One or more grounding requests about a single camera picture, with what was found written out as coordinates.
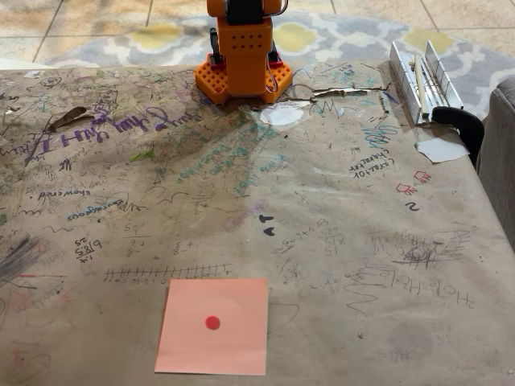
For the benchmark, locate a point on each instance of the thin wooden stick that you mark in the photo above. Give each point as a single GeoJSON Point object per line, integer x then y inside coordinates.
{"type": "Point", "coordinates": [421, 84]}

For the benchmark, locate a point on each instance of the aluminium miter box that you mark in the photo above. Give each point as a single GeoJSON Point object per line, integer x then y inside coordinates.
{"type": "Point", "coordinates": [406, 86]}

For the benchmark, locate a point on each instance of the black clamp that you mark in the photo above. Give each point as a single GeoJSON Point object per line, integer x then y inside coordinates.
{"type": "Point", "coordinates": [470, 126]}

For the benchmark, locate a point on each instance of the scribbled brown paper table cover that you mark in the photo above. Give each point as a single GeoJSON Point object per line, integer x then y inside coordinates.
{"type": "Point", "coordinates": [362, 249]}

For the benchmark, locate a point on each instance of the grey yellow patterned rug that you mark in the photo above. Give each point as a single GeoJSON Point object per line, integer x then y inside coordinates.
{"type": "Point", "coordinates": [354, 36]}

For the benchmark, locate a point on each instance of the small red round object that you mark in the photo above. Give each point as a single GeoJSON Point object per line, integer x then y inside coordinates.
{"type": "Point", "coordinates": [212, 323]}

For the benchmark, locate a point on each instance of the orange robot arm with base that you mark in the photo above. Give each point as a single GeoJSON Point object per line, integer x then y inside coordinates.
{"type": "Point", "coordinates": [245, 60]}

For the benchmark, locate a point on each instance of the grey upholstered seat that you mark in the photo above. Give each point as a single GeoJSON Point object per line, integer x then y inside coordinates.
{"type": "Point", "coordinates": [501, 161]}

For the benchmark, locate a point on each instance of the pink square paper sheet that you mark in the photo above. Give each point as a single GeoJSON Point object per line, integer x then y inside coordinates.
{"type": "Point", "coordinates": [233, 342]}

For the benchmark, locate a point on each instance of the white paper scrap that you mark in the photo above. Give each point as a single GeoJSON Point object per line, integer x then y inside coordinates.
{"type": "Point", "coordinates": [442, 149]}

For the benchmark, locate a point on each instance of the dry brown leaf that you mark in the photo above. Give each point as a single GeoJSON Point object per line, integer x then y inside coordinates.
{"type": "Point", "coordinates": [70, 116]}

